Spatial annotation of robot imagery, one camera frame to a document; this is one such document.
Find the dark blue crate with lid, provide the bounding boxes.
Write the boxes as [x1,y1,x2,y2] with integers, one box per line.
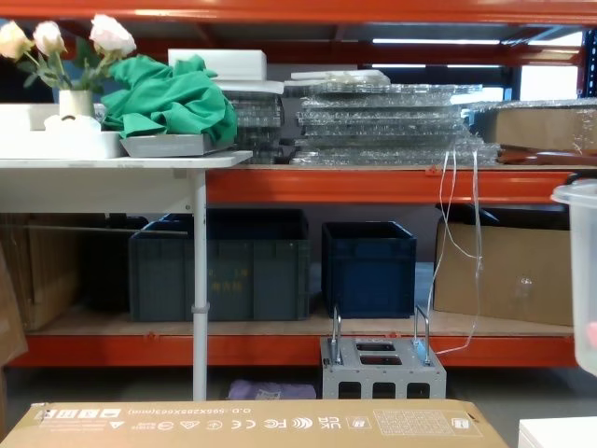
[161,207,311,244]

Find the orange steel shelving rack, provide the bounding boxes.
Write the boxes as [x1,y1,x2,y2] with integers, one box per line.
[0,0,597,371]

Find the blue plastic crate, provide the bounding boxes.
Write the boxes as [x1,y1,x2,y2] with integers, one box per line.
[321,220,418,320]

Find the grey green plastic crate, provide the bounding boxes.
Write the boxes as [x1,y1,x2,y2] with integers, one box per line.
[128,218,312,324]

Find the small stack clear plastic trays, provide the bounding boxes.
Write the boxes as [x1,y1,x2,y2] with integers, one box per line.
[217,78,286,153]

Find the large stack clear plastic sheets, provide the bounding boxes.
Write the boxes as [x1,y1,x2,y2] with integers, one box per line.
[293,83,501,167]

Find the white flat boards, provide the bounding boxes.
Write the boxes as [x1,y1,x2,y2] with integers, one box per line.
[284,70,392,89]

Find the grey flat tray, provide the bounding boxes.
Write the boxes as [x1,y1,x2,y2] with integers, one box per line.
[119,133,237,159]

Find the purple cloth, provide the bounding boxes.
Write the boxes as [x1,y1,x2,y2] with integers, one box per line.
[228,378,318,401]

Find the green cloth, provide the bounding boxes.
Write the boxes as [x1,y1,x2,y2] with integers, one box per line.
[100,54,239,146]

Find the white foam block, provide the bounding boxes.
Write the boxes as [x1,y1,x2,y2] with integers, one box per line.
[167,48,269,81]

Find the white table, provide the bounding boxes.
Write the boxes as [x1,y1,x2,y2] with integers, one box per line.
[0,149,255,401]

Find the large brown cardboard box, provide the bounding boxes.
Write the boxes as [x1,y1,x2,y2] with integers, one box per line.
[433,203,576,328]

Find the long printed cardboard box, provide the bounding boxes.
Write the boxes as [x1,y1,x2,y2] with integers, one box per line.
[0,398,510,448]

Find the white round dish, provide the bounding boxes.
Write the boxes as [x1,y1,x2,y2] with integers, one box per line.
[43,113,103,135]

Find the cream flower vase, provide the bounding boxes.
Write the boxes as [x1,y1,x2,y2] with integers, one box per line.
[58,89,96,118]

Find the white rectangular tray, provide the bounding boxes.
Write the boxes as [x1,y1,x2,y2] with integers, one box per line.
[0,103,126,161]

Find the reddish brown wooden board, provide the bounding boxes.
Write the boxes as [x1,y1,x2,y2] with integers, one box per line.
[495,144,597,166]

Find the cardboard box under bubble wrap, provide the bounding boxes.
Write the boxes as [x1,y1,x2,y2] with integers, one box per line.
[469,98,597,155]

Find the pale artificial rose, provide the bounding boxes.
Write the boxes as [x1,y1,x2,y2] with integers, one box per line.
[89,13,138,57]
[0,21,35,62]
[32,21,68,58]

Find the clear plastic container with lid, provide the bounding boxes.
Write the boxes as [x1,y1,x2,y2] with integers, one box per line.
[550,178,597,377]

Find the brown cardboard flap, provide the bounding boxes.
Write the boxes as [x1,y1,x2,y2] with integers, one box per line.
[0,251,30,371]

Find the white flat box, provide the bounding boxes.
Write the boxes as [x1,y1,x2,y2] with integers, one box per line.
[518,415,597,448]

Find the grey metal box with handles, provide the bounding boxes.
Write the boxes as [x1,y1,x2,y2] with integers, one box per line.
[319,304,448,400]

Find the clear plastic strap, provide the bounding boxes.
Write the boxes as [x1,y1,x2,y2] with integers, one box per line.
[427,149,485,357]

